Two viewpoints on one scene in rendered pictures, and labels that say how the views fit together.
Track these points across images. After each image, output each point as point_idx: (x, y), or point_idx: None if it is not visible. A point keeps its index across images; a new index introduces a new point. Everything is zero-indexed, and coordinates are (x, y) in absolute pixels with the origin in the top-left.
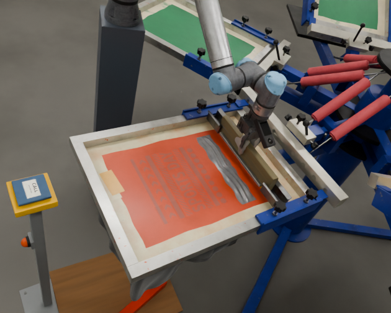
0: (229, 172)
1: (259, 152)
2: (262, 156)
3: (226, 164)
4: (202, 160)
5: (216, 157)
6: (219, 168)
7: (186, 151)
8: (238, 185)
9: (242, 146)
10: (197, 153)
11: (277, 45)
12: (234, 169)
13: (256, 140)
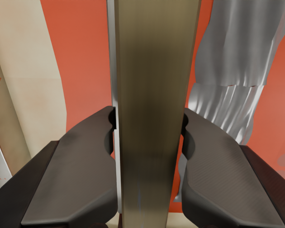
0: (237, 49)
1: (29, 97)
2: (24, 73)
3: (216, 92)
4: (278, 135)
5: (231, 131)
6: (260, 84)
7: None
8: None
9: (253, 157)
10: (267, 160)
11: None
12: (201, 54)
13: (102, 196)
